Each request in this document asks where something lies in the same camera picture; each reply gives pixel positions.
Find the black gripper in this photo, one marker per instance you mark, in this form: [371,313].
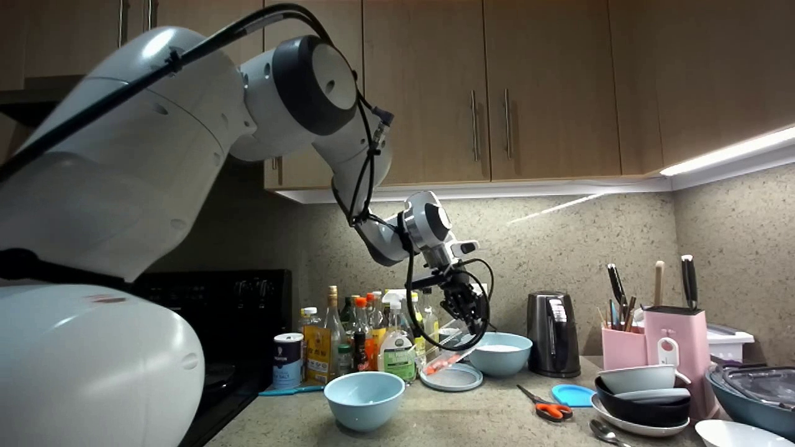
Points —
[461,295]

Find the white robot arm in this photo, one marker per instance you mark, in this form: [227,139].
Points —
[124,165]

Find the large light blue bowl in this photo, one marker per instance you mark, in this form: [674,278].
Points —
[499,357]

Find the grey stacked bowl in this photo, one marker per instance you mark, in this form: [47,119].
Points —
[636,379]

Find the black stacked bowl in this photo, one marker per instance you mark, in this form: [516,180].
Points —
[641,408]

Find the grey blue round plate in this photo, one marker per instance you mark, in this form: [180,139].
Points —
[454,383]

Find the black electric kettle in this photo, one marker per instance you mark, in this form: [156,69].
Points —
[551,337]

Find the orange cap bottle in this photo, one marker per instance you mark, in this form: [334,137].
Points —
[360,339]

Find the cyan round lid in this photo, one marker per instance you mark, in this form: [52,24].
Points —
[571,396]

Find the yellow label oil bottle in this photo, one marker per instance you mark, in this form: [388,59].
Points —
[329,357]

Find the pink utensil holder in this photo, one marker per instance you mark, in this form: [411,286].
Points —
[621,348]

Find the white cap clear bottle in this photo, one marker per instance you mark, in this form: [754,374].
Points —
[309,352]

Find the metal spoon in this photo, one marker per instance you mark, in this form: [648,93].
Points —
[605,434]

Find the pink knife block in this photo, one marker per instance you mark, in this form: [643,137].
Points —
[687,348]

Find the black microwave oven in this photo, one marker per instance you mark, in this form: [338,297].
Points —
[238,331]

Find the wooden upper cabinet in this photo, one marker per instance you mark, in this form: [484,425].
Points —
[429,90]
[711,65]

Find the white box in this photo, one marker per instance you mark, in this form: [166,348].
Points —
[733,340]

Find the white oval dish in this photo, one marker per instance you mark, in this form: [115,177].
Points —
[736,435]

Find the dark blue pan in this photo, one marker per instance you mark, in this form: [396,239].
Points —
[759,400]

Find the under-cabinet light strip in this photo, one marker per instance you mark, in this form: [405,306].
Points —
[728,152]

